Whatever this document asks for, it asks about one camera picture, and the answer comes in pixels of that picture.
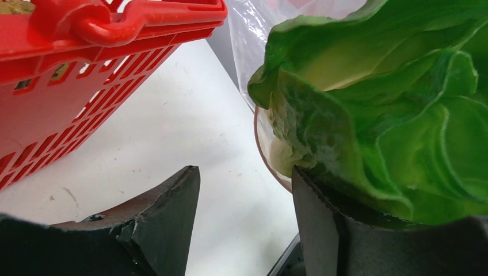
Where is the green lettuce head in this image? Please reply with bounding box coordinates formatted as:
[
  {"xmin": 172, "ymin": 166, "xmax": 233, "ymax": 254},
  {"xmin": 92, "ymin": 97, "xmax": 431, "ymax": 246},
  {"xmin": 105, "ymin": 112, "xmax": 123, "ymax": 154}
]
[{"xmin": 247, "ymin": 1, "xmax": 487, "ymax": 225}]

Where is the clear zip top bag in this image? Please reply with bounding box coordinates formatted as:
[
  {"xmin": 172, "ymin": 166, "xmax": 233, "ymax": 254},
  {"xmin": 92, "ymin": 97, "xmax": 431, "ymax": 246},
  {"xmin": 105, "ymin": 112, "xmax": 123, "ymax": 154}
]
[{"xmin": 229, "ymin": 1, "xmax": 367, "ymax": 189}]

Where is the red plastic shopping basket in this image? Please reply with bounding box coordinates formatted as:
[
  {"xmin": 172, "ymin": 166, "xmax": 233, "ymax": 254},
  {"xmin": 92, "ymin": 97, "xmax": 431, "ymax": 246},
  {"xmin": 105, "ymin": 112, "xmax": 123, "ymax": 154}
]
[{"xmin": 1, "ymin": 1, "xmax": 227, "ymax": 188}]

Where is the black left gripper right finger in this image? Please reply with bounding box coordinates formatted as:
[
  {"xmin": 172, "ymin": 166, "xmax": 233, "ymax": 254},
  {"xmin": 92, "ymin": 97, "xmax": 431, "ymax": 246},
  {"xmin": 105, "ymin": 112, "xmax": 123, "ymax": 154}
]
[{"xmin": 292, "ymin": 167, "xmax": 420, "ymax": 275}]

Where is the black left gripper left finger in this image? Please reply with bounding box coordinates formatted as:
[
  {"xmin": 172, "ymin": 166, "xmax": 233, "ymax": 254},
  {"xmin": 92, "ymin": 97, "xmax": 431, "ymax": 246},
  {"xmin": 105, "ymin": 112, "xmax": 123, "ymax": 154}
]
[{"xmin": 55, "ymin": 166, "xmax": 200, "ymax": 275}]

